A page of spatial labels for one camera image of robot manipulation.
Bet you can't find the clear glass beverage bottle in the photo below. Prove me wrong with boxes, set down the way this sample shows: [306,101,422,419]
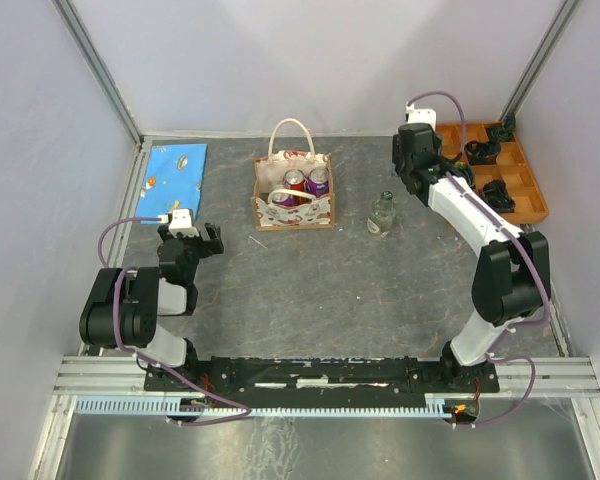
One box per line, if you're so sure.
[367,191,396,238]

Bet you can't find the red soda can back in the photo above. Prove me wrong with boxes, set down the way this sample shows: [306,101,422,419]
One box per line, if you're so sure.
[283,169,306,192]

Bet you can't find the purple soda can back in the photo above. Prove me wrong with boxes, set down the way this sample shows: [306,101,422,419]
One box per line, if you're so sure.
[307,167,329,198]

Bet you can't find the purple soda can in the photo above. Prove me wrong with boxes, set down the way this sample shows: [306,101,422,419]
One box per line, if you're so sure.
[307,167,329,198]
[268,185,295,207]

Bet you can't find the patterned canvas tote bag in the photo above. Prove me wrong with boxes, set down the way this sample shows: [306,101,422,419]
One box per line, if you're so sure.
[251,118,336,231]

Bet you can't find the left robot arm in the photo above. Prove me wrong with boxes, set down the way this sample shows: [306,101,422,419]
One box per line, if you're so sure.
[79,223,224,390]

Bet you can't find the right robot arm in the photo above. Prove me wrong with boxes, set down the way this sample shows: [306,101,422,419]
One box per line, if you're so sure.
[392,123,550,391]

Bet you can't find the blue green rolled sock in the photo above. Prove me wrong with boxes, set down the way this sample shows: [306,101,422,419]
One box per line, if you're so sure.
[455,161,475,189]

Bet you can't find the black rolled sock upper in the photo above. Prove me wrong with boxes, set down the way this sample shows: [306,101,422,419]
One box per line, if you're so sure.
[464,141,501,166]

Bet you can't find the black rolled sock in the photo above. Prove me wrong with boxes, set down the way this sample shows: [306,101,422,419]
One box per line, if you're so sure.
[464,141,501,166]
[480,179,516,213]

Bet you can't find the blue patterned cloth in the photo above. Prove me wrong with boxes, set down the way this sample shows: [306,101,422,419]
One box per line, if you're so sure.
[135,143,207,217]

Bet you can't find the purple soda can front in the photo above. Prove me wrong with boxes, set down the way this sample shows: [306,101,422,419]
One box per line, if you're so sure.
[268,185,295,207]

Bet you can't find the dark rolled sock corner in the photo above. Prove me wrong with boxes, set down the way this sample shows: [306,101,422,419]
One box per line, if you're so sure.
[485,112,516,143]

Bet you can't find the black rolled sock lower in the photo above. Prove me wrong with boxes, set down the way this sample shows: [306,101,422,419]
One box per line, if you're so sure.
[480,179,516,213]

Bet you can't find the orange wooden divider tray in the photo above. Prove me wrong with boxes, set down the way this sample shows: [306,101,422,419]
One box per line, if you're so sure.
[436,122,549,225]

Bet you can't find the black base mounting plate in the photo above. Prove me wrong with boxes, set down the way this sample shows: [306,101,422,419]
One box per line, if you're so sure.
[143,354,501,409]

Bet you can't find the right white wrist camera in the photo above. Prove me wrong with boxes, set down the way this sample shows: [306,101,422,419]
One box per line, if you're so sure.
[405,103,437,130]

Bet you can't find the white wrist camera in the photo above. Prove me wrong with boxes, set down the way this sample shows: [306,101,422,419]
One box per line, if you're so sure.
[159,208,200,237]
[405,103,437,130]

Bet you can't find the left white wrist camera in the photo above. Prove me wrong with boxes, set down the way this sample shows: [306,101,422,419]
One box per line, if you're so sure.
[159,208,200,237]

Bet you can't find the aluminium front frame rail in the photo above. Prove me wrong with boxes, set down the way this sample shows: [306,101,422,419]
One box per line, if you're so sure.
[53,356,600,399]

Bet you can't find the blue slotted cable duct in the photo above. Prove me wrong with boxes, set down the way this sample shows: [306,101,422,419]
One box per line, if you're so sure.
[74,395,451,419]

